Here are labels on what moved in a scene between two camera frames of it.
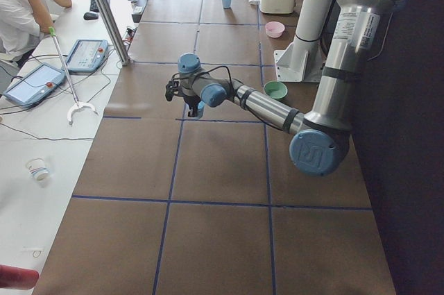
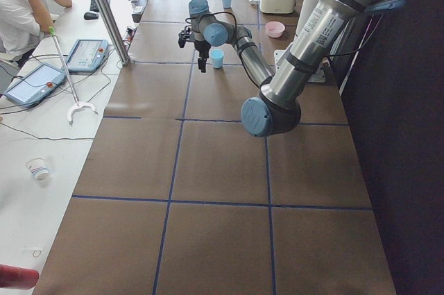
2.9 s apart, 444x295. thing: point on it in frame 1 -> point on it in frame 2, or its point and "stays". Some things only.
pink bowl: [275, 29] stays
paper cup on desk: [37, 169] stays
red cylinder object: [18, 277] stays
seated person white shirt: [24, 14] stays
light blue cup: [200, 109] -> [217, 55]
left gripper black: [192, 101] -> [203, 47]
